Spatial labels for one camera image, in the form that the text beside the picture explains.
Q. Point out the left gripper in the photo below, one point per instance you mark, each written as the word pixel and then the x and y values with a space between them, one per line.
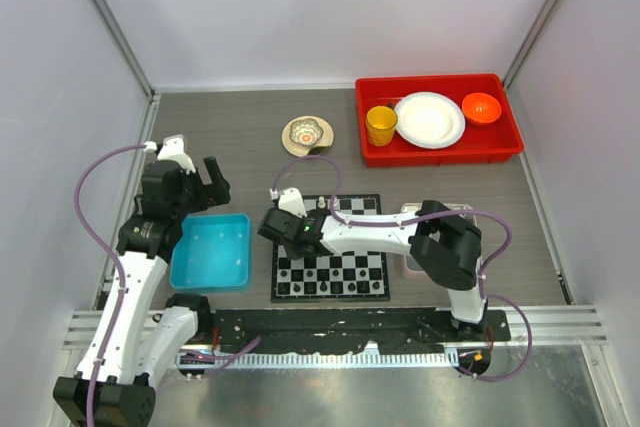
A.
pixel 218 193

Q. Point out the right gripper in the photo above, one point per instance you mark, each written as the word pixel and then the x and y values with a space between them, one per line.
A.
pixel 292 256

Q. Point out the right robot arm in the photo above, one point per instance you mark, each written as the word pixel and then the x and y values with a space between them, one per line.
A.
pixel 441 241

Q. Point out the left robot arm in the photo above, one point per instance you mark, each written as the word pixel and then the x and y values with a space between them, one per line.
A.
pixel 116 382

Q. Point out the black white chess board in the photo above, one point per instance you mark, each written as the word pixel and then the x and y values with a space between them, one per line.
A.
pixel 347 263

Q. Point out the blue plastic tray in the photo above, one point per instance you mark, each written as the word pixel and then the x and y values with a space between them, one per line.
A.
pixel 213 255

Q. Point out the beige saucer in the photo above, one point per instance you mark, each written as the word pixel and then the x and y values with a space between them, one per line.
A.
pixel 300 151

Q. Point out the patterned small bowl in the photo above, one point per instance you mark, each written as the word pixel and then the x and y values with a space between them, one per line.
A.
pixel 305 131

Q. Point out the silver metal tray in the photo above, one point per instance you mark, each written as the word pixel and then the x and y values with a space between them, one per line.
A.
pixel 412 269

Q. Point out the yellow plastic cup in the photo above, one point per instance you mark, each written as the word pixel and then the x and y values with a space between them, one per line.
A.
pixel 380 123

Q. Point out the white paper plate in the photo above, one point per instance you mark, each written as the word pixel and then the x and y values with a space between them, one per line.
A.
pixel 429 120

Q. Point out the red plastic bin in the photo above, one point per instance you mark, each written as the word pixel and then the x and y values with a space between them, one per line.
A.
pixel 494 143

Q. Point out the orange plastic bowl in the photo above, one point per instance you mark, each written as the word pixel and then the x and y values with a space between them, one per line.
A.
pixel 481 109

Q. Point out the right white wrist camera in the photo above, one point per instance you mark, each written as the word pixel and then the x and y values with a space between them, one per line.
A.
pixel 289 200

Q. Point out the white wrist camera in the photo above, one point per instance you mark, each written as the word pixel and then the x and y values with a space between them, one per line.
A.
pixel 289 200
pixel 172 148

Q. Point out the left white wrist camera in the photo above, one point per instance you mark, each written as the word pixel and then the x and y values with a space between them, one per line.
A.
pixel 172 148

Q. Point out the black mounting base plate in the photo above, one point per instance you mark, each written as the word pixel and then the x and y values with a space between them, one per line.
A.
pixel 342 331

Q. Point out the aluminium frame rail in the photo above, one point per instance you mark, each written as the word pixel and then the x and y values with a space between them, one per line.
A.
pixel 550 326

